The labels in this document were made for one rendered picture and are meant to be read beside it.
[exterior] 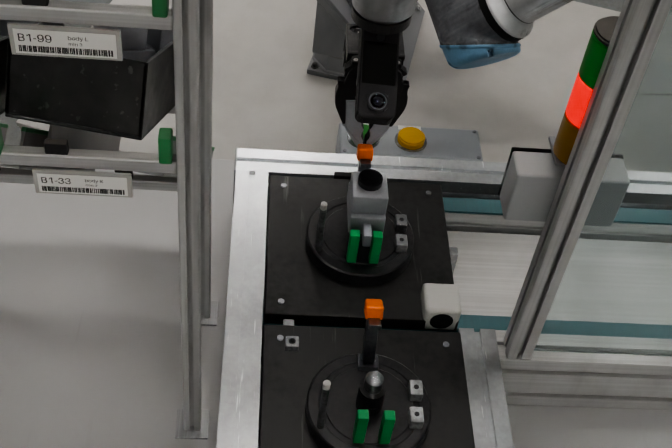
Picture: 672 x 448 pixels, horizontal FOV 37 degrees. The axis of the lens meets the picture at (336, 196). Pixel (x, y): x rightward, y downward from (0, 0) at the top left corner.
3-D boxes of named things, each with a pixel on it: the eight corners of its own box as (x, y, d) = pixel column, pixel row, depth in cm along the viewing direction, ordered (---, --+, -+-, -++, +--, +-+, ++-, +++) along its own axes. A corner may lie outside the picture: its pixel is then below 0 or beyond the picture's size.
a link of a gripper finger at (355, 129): (361, 123, 136) (369, 70, 129) (362, 153, 132) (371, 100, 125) (338, 122, 136) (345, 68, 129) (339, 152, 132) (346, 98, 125)
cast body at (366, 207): (346, 196, 129) (352, 157, 124) (380, 198, 130) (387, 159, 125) (348, 246, 124) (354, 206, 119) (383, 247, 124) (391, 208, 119)
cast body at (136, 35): (137, 65, 115) (142, 5, 113) (154, 76, 112) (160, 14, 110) (67, 67, 111) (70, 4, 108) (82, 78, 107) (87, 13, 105)
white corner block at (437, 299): (417, 301, 128) (422, 281, 125) (453, 302, 129) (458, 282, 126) (420, 331, 125) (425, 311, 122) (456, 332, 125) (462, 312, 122)
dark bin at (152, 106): (100, 53, 120) (104, -9, 117) (208, 72, 119) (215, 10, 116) (4, 116, 93) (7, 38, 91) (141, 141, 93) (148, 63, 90)
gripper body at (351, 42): (397, 63, 131) (411, -15, 122) (402, 107, 125) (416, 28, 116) (339, 60, 130) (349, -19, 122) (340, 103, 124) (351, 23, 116)
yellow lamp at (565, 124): (549, 135, 106) (560, 99, 102) (595, 137, 106) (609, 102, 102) (557, 168, 102) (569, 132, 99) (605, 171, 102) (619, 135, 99)
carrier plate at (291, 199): (268, 184, 140) (269, 173, 139) (439, 193, 142) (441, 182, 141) (263, 323, 124) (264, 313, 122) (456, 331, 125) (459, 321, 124)
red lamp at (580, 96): (561, 98, 102) (573, 60, 98) (609, 101, 102) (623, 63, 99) (570, 132, 98) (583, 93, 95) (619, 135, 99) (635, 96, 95)
